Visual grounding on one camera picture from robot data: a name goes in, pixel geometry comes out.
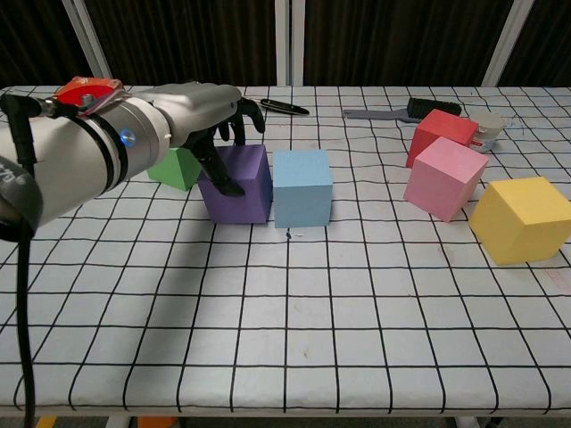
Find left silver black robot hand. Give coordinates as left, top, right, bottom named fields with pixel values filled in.
left=151, top=81, right=266, bottom=198

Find green foam cube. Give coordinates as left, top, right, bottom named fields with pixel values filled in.
left=146, top=146, right=203, bottom=193

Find purple foam cube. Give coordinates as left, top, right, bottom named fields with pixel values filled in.
left=197, top=144, right=274, bottom=225

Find light blue foam cube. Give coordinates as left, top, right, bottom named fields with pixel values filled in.
left=272, top=149, right=335, bottom=230

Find red foam cube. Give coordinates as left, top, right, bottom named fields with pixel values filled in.
left=405, top=109, right=479, bottom=169

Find pink foam cube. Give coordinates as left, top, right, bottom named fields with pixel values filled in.
left=403, top=136, right=490, bottom=224

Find yellow foam cube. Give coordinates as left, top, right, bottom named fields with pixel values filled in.
left=468, top=176, right=571, bottom=266

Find dark pleated curtain panel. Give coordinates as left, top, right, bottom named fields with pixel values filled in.
left=302, top=0, right=510, bottom=86
left=498, top=0, right=571, bottom=86
left=83, top=0, right=277, bottom=86
left=0, top=0, right=95, bottom=88

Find orange snack box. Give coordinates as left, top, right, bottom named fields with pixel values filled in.
left=55, top=76, right=131, bottom=112

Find red round plastic lid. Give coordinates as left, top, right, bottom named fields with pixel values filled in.
left=55, top=86, right=121, bottom=108

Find white black grid tablecloth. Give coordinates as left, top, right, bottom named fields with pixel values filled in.
left=0, top=84, right=571, bottom=412

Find grey brush black bristles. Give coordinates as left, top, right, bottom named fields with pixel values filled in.
left=342, top=97, right=463, bottom=124

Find small white jar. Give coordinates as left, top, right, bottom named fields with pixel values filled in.
left=468, top=111, right=505, bottom=154

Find steel ladle black handle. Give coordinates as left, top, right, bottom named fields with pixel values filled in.
left=243, top=94, right=310, bottom=117

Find white slanted frame post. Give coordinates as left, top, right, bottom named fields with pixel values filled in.
left=61, top=0, right=113, bottom=84
left=481, top=0, right=534, bottom=86

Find grey velcro arm strap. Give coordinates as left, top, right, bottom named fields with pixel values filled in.
left=0, top=158, right=45, bottom=234

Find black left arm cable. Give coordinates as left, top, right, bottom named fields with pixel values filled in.
left=0, top=93, right=59, bottom=428

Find white table frame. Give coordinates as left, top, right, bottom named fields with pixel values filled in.
left=106, top=415, right=503, bottom=428

